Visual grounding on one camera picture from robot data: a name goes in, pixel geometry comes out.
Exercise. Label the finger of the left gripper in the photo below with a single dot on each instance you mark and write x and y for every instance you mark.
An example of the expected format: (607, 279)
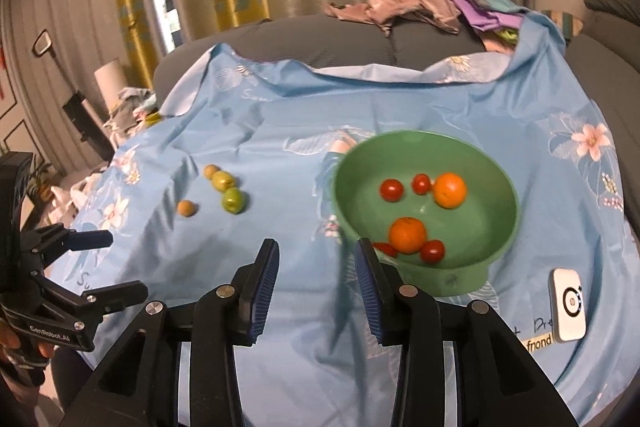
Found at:
(94, 303)
(53, 241)

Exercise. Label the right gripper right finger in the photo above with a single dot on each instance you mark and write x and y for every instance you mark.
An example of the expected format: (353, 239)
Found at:
(378, 295)

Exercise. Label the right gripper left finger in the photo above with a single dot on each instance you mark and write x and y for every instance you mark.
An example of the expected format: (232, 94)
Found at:
(254, 285)

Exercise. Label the red cherry tomato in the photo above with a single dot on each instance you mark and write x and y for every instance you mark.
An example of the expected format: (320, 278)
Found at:
(421, 184)
(391, 190)
(386, 249)
(432, 252)

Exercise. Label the green plum fruit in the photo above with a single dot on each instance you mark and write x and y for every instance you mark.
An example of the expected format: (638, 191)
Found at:
(233, 200)

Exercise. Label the small tan longan fruit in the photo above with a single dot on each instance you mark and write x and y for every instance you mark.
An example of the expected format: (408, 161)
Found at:
(210, 170)
(186, 208)

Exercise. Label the yellow-green plum fruit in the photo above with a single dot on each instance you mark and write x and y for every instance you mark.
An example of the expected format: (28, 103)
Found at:
(222, 181)

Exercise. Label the person's left forearm sleeve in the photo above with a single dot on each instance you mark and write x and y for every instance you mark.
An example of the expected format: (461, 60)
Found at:
(20, 404)

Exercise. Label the person's left hand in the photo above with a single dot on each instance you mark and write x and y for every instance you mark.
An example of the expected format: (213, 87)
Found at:
(10, 340)

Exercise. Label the orange at bowl front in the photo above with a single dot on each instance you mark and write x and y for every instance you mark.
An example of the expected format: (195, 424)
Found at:
(407, 235)

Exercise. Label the orange at bowl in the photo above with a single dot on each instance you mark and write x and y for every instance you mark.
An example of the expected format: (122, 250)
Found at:
(449, 190)
(407, 235)

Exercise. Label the green plastic bowl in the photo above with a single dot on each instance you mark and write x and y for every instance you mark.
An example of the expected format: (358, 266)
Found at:
(475, 234)

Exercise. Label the black stick vacuum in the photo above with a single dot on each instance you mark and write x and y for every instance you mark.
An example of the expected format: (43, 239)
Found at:
(77, 108)

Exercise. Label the orange at bowl back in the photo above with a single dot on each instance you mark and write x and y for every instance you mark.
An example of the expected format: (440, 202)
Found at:
(449, 190)

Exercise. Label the light blue floral cloth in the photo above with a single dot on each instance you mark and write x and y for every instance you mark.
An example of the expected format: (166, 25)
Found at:
(281, 128)

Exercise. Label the white portable device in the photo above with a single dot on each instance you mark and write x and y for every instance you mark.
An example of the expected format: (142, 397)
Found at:
(568, 305)

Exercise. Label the purple folded garment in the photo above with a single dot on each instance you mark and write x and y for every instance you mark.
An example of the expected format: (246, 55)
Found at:
(487, 20)

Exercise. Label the pink crumpled garment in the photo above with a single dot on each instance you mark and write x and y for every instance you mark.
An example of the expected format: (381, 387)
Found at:
(443, 14)

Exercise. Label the grey sofa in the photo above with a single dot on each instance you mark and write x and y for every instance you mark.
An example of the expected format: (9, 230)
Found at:
(604, 56)

